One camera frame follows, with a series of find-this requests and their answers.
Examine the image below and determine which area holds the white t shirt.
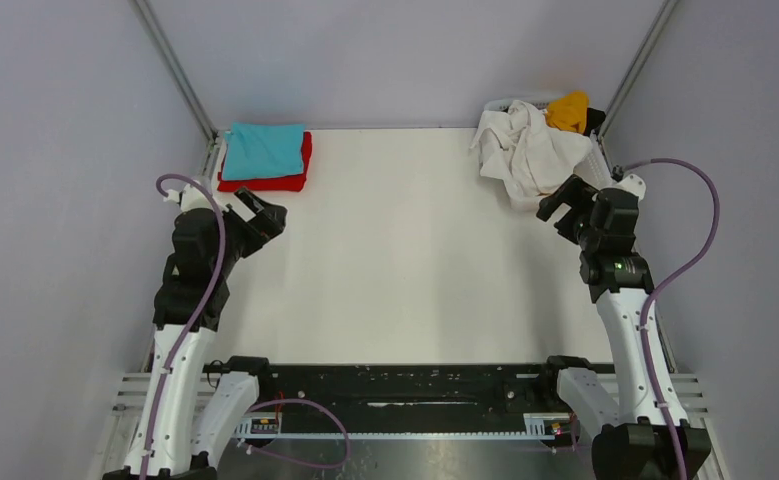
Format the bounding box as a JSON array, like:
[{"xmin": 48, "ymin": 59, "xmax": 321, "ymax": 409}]
[{"xmin": 471, "ymin": 100, "xmax": 592, "ymax": 211}]

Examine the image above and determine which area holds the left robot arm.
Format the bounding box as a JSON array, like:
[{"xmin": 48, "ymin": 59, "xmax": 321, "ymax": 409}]
[{"xmin": 102, "ymin": 185, "xmax": 288, "ymax": 479}]

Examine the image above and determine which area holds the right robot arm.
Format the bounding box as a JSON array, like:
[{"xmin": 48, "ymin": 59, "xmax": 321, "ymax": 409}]
[{"xmin": 537, "ymin": 175, "xmax": 712, "ymax": 479}]

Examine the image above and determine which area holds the white plastic basket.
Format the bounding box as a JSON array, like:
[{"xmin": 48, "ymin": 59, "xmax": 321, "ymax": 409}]
[{"xmin": 483, "ymin": 91, "xmax": 612, "ymax": 189}]

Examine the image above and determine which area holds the folded cyan t shirt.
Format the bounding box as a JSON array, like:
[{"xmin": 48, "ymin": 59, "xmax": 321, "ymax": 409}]
[{"xmin": 222, "ymin": 123, "xmax": 306, "ymax": 181}]

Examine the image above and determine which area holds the folded red t shirt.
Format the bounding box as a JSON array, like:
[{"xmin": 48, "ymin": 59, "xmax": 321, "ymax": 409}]
[{"xmin": 217, "ymin": 131, "xmax": 313, "ymax": 193}]

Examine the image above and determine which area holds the black t shirt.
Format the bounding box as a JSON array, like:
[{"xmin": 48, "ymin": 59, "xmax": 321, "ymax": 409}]
[{"xmin": 583, "ymin": 107, "xmax": 607, "ymax": 137}]

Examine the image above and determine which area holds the yellow t shirt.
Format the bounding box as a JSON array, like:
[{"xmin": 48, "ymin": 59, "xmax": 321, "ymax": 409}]
[{"xmin": 545, "ymin": 91, "xmax": 589, "ymax": 134}]

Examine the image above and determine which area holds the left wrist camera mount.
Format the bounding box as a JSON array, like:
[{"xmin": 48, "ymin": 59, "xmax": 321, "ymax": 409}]
[{"xmin": 156, "ymin": 174, "xmax": 231, "ymax": 212}]

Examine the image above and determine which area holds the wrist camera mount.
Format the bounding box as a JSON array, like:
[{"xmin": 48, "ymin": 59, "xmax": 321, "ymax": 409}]
[
  {"xmin": 611, "ymin": 165, "xmax": 647, "ymax": 202},
  {"xmin": 156, "ymin": 174, "xmax": 231, "ymax": 212}
]

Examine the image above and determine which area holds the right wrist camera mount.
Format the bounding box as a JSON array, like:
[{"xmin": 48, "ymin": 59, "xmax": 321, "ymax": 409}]
[{"xmin": 611, "ymin": 165, "xmax": 647, "ymax": 202}]

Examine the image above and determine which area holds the white slotted cable duct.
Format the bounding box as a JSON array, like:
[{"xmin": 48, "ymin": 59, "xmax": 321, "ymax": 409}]
[{"xmin": 231, "ymin": 414, "xmax": 579, "ymax": 443}]

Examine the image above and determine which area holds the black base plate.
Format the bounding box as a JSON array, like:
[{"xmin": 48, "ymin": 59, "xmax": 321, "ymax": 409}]
[{"xmin": 203, "ymin": 362, "xmax": 619, "ymax": 437}]

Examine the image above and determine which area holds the right metal frame post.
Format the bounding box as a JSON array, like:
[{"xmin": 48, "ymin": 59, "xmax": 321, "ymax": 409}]
[{"xmin": 597, "ymin": 0, "xmax": 680, "ymax": 140}]

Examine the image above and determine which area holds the metal frame post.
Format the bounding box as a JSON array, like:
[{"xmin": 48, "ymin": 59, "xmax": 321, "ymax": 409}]
[
  {"xmin": 129, "ymin": 0, "xmax": 218, "ymax": 142},
  {"xmin": 597, "ymin": 0, "xmax": 680, "ymax": 140}
]

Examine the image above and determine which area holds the left metal frame post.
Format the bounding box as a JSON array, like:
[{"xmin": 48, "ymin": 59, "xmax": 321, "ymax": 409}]
[{"xmin": 129, "ymin": 0, "xmax": 218, "ymax": 142}]

